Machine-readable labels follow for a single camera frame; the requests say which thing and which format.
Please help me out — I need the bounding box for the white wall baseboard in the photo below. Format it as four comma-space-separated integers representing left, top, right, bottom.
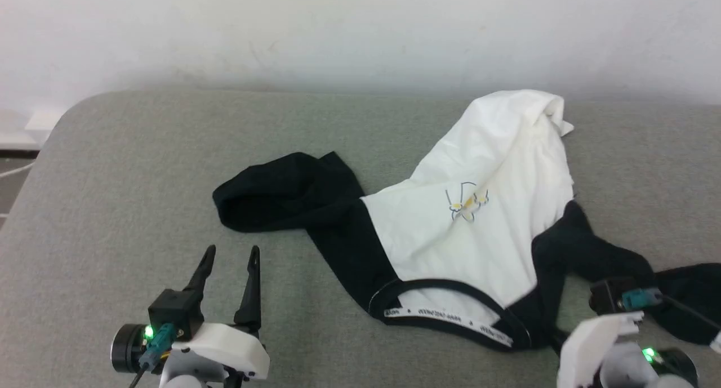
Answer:
0, 109, 65, 150

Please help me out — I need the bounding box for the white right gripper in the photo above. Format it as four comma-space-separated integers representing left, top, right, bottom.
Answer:
557, 311, 644, 388

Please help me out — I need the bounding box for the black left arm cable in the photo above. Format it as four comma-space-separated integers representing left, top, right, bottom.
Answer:
128, 323, 176, 388

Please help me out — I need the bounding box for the grey fabric sofa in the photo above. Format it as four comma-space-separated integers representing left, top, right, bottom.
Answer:
0, 90, 721, 388

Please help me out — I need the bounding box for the black and white garment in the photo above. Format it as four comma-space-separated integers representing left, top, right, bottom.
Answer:
212, 90, 721, 352

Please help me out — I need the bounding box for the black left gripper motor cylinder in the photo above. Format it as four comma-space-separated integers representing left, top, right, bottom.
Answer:
111, 323, 155, 374

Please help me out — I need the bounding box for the thin white cable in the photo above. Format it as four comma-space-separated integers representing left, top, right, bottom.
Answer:
0, 162, 35, 179

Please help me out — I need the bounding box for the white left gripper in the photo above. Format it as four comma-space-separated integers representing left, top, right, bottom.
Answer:
161, 244, 270, 388

